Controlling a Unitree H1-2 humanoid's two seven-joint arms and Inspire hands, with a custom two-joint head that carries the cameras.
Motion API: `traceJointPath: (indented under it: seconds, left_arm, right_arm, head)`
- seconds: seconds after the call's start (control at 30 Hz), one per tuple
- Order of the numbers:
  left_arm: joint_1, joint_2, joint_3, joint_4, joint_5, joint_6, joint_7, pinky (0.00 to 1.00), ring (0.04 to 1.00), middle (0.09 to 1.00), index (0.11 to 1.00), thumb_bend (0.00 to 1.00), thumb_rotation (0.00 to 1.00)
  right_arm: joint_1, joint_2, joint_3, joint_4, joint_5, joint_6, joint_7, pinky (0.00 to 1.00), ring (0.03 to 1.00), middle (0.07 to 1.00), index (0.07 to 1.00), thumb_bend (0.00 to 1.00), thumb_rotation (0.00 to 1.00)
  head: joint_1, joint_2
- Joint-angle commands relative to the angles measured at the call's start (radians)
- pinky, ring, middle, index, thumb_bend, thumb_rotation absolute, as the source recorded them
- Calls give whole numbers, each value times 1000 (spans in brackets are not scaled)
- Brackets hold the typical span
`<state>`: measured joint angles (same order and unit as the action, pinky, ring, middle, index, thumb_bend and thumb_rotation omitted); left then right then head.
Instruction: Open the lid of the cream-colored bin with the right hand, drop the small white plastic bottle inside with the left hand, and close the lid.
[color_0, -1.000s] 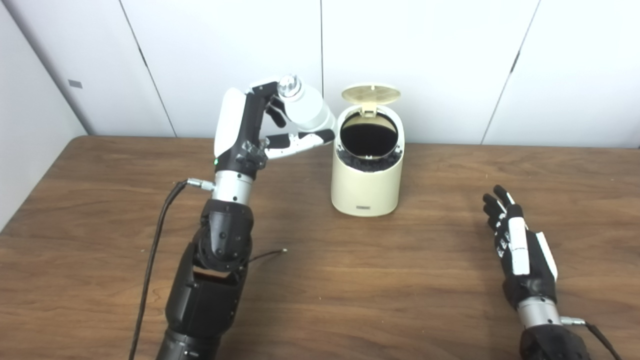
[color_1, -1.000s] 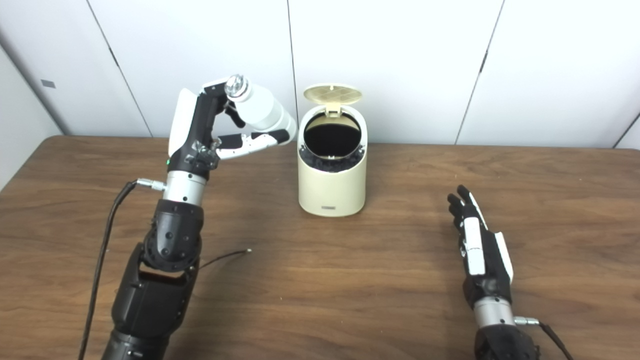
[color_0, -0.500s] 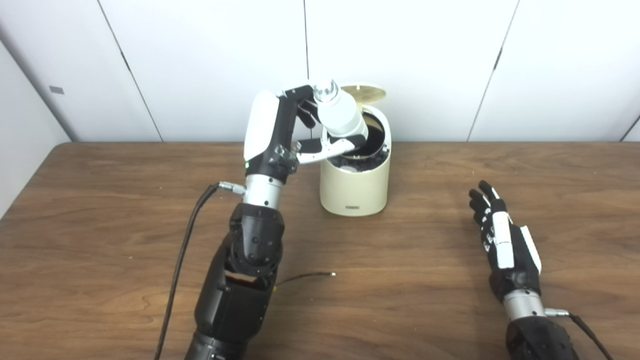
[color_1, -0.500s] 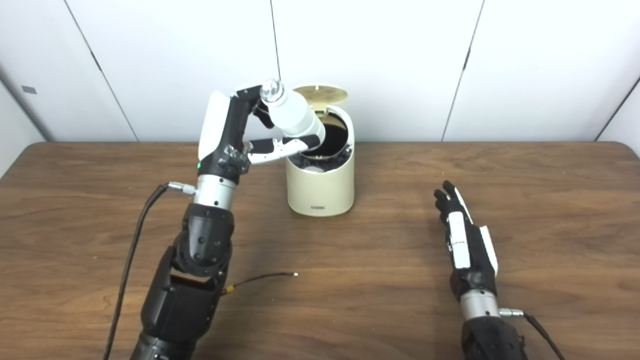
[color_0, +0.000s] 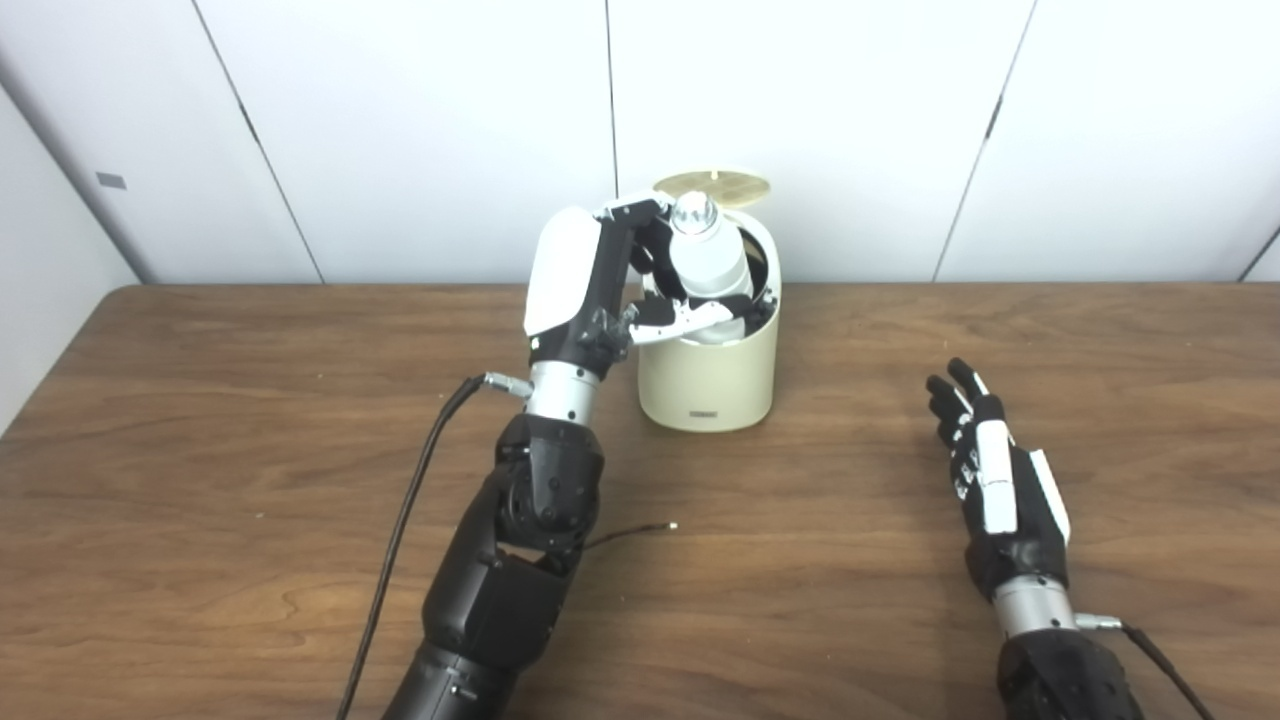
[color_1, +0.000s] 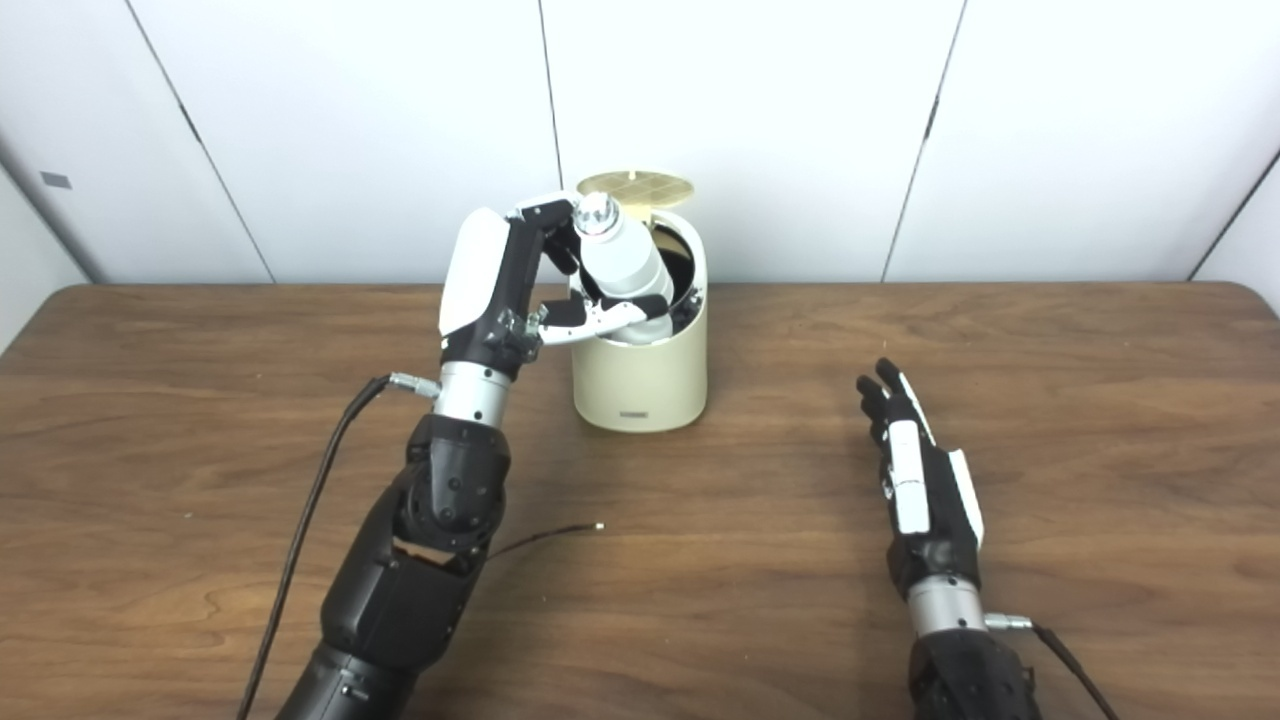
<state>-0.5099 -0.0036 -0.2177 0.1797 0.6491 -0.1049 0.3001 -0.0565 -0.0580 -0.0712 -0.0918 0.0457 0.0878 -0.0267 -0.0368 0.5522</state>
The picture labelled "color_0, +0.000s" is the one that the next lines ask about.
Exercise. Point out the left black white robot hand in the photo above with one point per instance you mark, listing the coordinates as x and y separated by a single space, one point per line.
560 280

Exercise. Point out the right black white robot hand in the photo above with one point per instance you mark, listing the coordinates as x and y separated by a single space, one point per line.
1020 540

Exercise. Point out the small white plastic bottle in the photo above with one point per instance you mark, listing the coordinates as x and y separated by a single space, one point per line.
710 260

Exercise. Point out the round cream bin lid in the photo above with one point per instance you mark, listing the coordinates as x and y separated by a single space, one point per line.
720 182

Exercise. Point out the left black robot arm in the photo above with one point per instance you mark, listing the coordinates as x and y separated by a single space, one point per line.
540 480

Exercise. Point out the cream-colored bin body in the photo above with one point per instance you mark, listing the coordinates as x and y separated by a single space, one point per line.
710 385

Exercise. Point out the grey wall sticker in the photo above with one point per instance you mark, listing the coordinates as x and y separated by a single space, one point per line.
111 180

